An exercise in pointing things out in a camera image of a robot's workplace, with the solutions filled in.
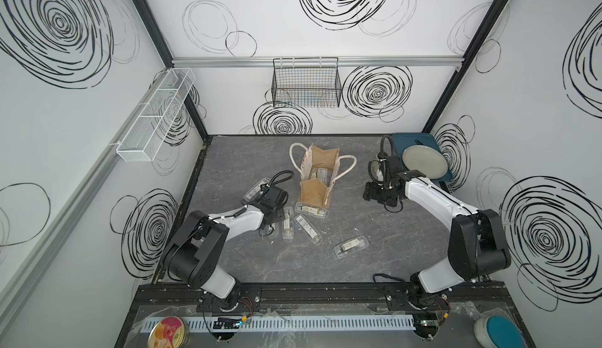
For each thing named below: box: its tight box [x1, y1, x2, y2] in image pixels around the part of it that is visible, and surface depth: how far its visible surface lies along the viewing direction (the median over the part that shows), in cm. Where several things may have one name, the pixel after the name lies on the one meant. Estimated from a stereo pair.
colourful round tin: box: [147, 315, 190, 348], surface depth 67 cm
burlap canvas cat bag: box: [289, 142, 358, 210], surface depth 98 cm
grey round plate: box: [402, 145, 449, 180], surface depth 110 cm
